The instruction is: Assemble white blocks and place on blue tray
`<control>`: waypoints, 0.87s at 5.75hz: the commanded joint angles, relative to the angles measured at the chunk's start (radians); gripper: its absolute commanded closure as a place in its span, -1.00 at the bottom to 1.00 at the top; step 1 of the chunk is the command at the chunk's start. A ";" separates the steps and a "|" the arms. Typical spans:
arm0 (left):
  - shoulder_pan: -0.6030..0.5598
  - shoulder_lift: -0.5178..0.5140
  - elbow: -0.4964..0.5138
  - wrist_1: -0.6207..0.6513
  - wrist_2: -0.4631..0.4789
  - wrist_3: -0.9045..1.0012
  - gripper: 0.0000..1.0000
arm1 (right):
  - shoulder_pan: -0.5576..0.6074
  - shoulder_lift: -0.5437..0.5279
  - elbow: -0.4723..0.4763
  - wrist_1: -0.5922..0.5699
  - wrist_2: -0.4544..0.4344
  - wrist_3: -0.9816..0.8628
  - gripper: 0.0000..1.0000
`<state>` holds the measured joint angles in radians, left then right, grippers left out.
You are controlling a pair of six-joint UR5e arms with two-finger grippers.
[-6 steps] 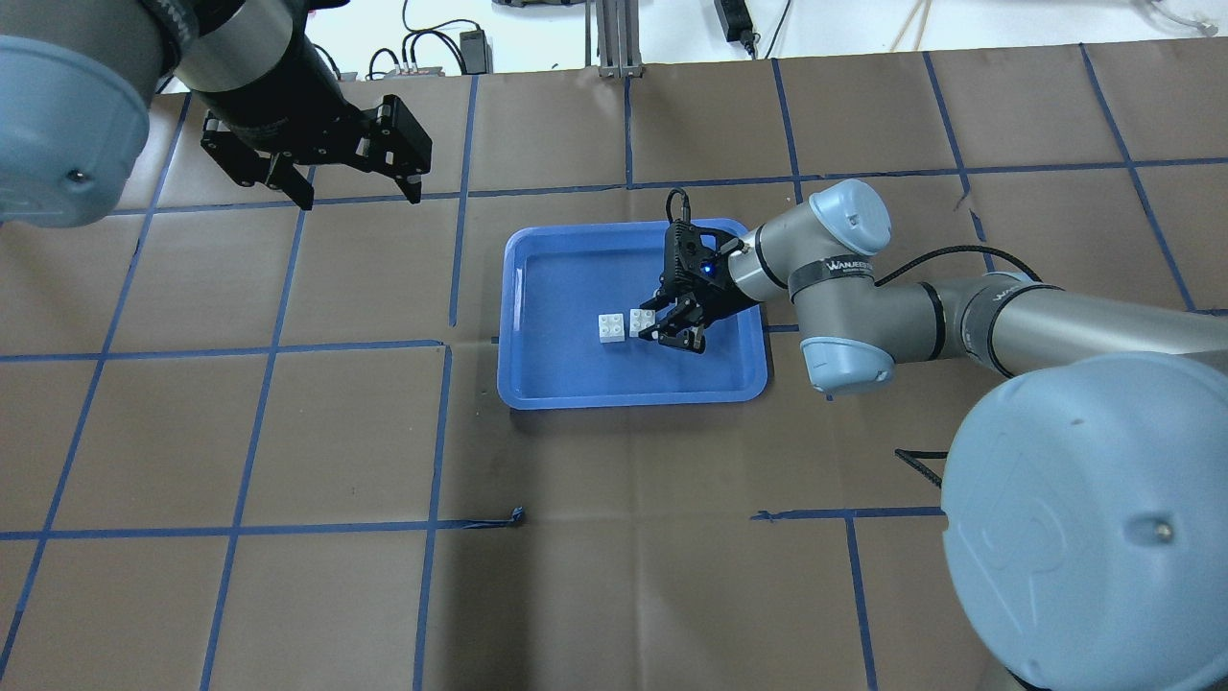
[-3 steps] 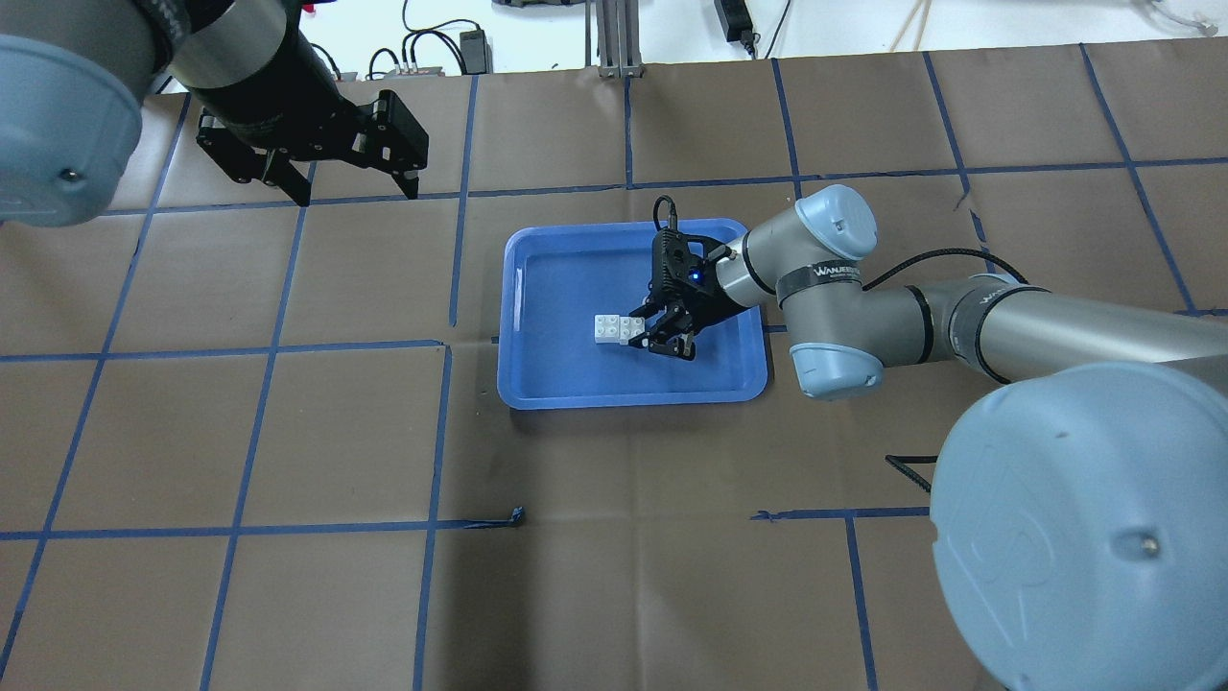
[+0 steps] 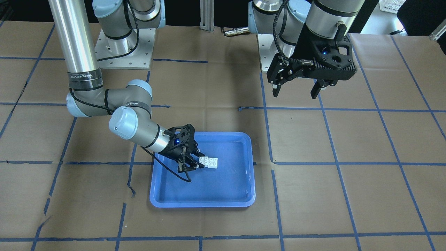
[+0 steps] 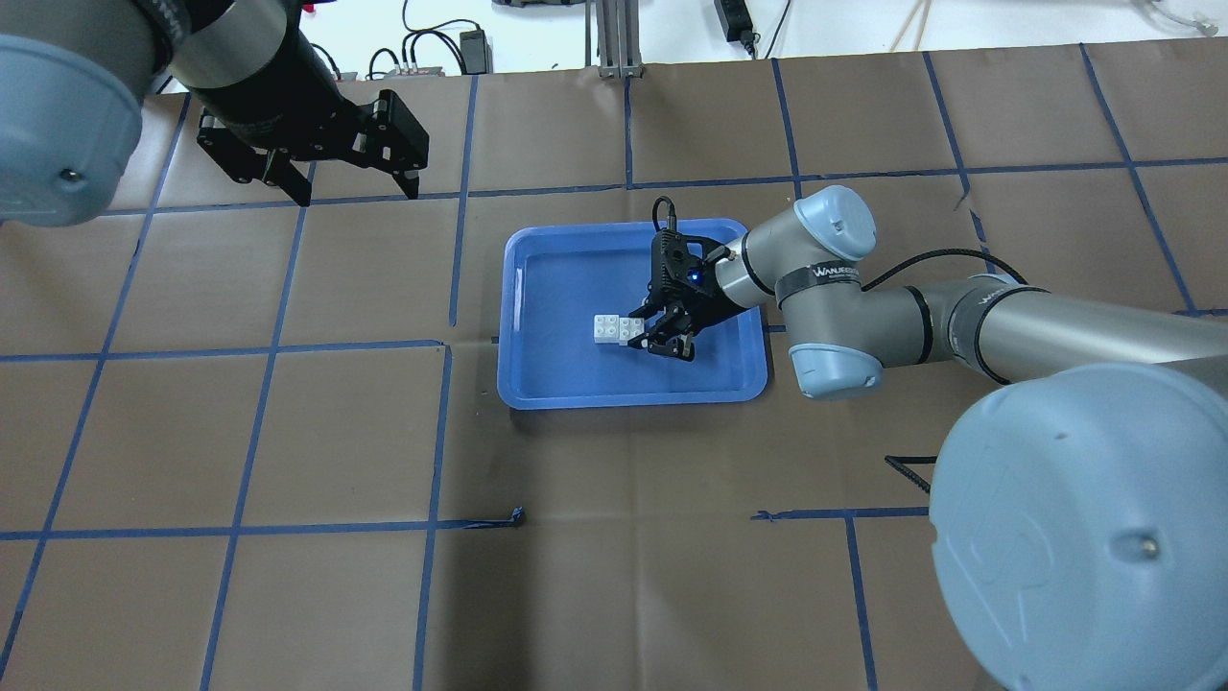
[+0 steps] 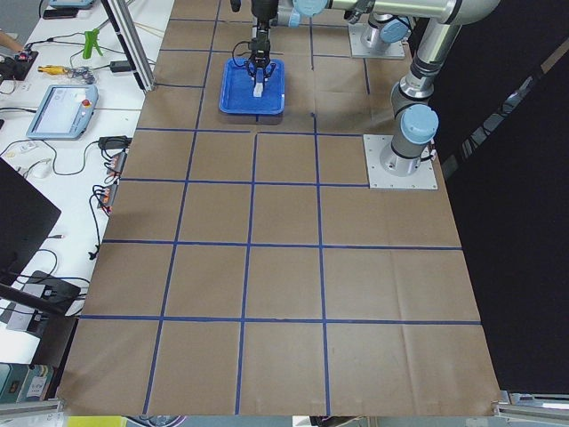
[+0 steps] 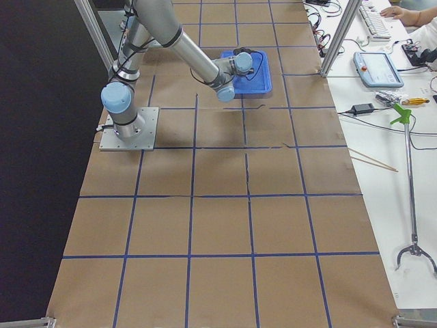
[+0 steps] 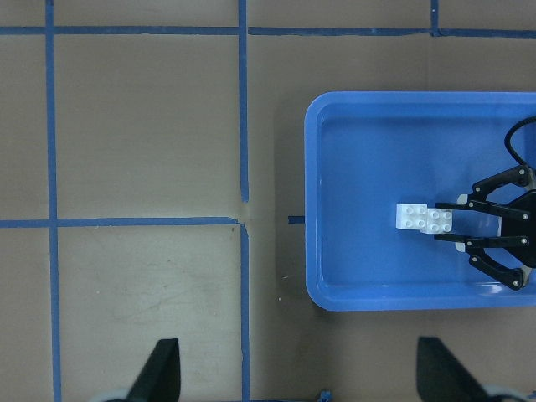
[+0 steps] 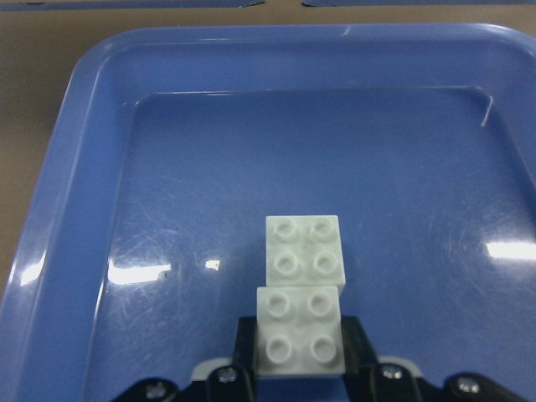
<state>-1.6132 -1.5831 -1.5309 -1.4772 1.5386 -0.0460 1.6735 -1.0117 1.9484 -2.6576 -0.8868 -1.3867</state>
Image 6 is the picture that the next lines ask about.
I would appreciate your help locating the teach pendant tablet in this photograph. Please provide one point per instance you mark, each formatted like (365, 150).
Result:
(377, 70)

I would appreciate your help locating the brown paper table cover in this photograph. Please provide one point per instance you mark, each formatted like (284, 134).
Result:
(246, 214)

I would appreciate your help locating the wooden chopstick pair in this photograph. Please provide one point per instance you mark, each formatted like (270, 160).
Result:
(359, 156)

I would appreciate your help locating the white keyboard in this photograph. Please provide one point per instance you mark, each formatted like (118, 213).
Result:
(374, 26)

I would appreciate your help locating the yellow brass tool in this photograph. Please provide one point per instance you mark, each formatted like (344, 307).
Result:
(415, 101)

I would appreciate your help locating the blue plastic tray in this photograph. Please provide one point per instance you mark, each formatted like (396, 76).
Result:
(256, 75)

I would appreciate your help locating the black power adapter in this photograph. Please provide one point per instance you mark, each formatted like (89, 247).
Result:
(362, 109)

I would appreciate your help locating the aluminium frame post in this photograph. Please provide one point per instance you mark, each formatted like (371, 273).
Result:
(344, 24)

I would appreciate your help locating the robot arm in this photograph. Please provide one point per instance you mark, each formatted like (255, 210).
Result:
(153, 26)

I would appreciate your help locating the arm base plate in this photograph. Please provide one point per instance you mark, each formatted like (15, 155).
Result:
(139, 135)

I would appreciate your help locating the person hand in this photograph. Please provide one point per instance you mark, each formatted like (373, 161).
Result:
(404, 15)

